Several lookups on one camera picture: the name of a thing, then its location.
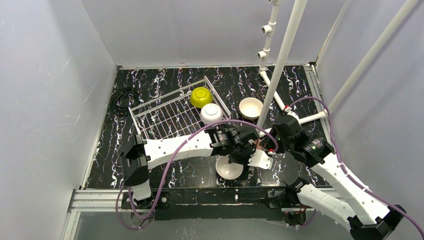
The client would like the red patterned bowl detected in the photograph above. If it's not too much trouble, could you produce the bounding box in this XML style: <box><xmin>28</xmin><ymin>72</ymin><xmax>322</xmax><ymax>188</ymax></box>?
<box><xmin>248</xmin><ymin>139</ymin><xmax>269</xmax><ymax>153</ymax></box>

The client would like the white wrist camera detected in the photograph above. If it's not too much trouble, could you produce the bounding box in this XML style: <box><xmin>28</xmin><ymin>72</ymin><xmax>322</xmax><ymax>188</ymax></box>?
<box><xmin>283</xmin><ymin>105</ymin><xmax>300</xmax><ymax>120</ymax></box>
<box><xmin>247</xmin><ymin>149</ymin><xmax>274</xmax><ymax>170</ymax></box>

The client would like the yellow-green bowl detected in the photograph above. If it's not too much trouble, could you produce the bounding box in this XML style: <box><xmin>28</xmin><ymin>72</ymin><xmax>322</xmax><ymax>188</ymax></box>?
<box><xmin>189</xmin><ymin>87</ymin><xmax>213</xmax><ymax>109</ymax></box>

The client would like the white wire dish rack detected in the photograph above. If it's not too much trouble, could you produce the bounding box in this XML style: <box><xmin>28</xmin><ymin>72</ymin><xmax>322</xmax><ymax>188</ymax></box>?
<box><xmin>129</xmin><ymin>76</ymin><xmax>231</xmax><ymax>140</ymax></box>

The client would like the white bowl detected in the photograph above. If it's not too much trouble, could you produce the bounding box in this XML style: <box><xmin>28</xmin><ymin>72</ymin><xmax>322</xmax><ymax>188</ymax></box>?
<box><xmin>200</xmin><ymin>103</ymin><xmax>224</xmax><ymax>125</ymax></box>

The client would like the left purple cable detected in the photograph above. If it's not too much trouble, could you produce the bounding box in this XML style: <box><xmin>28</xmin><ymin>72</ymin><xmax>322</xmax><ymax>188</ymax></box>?
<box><xmin>115</xmin><ymin>119</ymin><xmax>280</xmax><ymax>231</ymax></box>

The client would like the cream bowl at back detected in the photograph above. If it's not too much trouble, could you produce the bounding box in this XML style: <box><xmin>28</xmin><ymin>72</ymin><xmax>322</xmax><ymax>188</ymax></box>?
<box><xmin>239</xmin><ymin>97</ymin><xmax>263</xmax><ymax>120</ymax></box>

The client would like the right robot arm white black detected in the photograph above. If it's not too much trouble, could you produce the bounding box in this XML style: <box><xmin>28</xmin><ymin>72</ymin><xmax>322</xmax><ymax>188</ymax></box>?
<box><xmin>266</xmin><ymin>115</ymin><xmax>405</xmax><ymax>240</ymax></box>

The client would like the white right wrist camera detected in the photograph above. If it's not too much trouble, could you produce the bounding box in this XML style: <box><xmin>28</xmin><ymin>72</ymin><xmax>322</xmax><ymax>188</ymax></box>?
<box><xmin>283</xmin><ymin>105</ymin><xmax>300</xmax><ymax>120</ymax></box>

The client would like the coiled black cable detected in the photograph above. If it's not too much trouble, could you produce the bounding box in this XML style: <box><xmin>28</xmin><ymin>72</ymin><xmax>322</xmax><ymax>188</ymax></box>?
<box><xmin>109</xmin><ymin>87</ymin><xmax>141</xmax><ymax>117</ymax></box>

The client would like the white PVC pipe frame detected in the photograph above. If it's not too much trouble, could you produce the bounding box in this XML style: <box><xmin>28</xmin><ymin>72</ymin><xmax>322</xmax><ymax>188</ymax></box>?
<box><xmin>253</xmin><ymin>0</ymin><xmax>420</xmax><ymax>138</ymax></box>

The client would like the cream bowl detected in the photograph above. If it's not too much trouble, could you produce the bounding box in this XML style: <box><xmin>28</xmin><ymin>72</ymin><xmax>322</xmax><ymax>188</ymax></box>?
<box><xmin>239</xmin><ymin>97</ymin><xmax>263</xmax><ymax>120</ymax></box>
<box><xmin>215</xmin><ymin>156</ymin><xmax>244</xmax><ymax>180</ymax></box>

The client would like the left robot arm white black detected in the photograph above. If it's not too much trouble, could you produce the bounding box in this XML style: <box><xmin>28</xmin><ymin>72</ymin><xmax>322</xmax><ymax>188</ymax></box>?
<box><xmin>119</xmin><ymin>122</ymin><xmax>260</xmax><ymax>201</ymax></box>

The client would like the cream bowl at front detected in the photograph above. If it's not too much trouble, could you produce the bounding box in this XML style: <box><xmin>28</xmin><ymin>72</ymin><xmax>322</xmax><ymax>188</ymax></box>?
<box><xmin>215</xmin><ymin>156</ymin><xmax>244</xmax><ymax>180</ymax></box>

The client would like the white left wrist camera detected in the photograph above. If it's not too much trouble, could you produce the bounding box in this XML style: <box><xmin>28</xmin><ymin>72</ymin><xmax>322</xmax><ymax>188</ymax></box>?
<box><xmin>247</xmin><ymin>149</ymin><xmax>274</xmax><ymax>170</ymax></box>

